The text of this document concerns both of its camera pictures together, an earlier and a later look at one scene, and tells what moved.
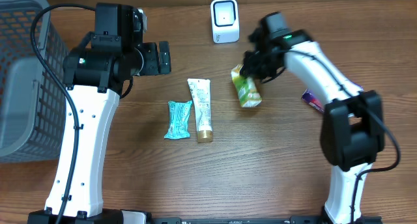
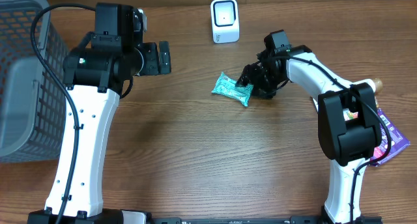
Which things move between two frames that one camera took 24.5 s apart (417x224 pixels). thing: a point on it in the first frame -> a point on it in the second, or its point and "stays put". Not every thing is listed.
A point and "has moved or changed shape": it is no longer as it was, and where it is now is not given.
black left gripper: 163,58 stays put
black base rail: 301,219 stays put
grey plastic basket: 32,102 stays put
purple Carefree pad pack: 313,100 has moved or changed shape
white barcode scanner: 225,20 stays put
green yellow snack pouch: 249,95 has moved or changed shape
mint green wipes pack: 179,120 -> 226,86
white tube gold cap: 201,89 -> 376,84
